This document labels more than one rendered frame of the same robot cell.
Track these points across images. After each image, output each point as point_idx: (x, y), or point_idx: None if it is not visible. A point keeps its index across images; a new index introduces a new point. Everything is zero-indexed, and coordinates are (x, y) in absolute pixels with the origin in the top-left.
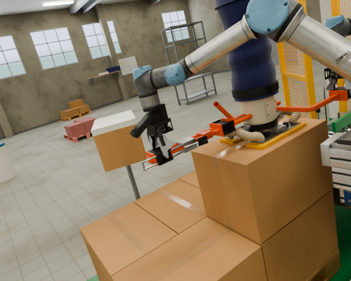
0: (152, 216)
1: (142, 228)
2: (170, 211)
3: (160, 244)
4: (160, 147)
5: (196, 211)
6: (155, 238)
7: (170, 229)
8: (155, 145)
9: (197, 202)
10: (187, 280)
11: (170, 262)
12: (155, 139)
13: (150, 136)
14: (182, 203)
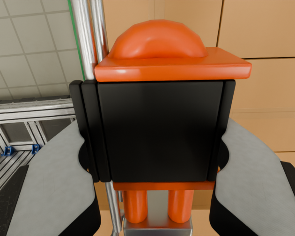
0: None
1: (293, 20)
2: (278, 85)
3: (222, 21)
4: (71, 152)
5: (232, 112)
6: (244, 22)
7: (237, 55)
8: (219, 163)
9: (247, 126)
10: (119, 8)
11: (170, 8)
12: (210, 210)
13: (268, 232)
14: (272, 110)
